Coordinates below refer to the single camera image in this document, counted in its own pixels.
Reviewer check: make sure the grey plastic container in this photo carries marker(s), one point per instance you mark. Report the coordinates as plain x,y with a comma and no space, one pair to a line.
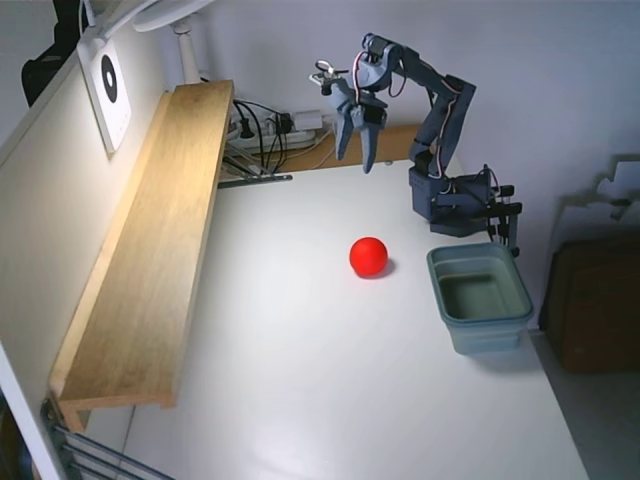
470,300

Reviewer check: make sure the grey metal frame rails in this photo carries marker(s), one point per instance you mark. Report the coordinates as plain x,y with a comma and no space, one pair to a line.
75,450

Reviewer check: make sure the long wooden shelf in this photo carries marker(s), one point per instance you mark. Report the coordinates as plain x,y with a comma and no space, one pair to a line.
150,250

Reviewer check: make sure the white power adapter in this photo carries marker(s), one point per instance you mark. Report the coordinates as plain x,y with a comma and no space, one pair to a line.
306,119

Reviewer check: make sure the grey metal shelf bracket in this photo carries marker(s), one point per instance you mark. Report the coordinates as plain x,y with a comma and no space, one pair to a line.
255,179

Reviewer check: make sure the wooden back board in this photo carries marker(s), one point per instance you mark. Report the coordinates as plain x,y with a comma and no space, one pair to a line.
395,140

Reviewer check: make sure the dark brown cabinet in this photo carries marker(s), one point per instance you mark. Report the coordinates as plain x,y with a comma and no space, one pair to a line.
595,305

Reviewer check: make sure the blue-grey robot arm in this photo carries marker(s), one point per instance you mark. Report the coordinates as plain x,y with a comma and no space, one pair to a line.
445,125

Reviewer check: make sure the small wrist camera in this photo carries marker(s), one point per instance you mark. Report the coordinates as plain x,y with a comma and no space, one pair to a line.
325,80

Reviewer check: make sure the white desk lamp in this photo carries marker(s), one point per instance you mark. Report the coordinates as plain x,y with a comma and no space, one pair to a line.
187,55

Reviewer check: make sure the blue-grey gripper finger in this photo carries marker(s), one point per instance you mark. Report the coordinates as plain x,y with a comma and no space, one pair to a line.
342,137
370,147

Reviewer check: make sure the blue-grey gripper body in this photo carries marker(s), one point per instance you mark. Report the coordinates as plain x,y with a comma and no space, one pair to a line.
358,118

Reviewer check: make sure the white panel with black circle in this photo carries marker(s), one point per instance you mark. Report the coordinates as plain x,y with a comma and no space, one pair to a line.
112,120

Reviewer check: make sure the white power strip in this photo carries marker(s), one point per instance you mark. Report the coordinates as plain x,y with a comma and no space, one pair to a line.
300,137

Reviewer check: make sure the red ball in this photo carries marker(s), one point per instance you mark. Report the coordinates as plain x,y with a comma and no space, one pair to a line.
368,256

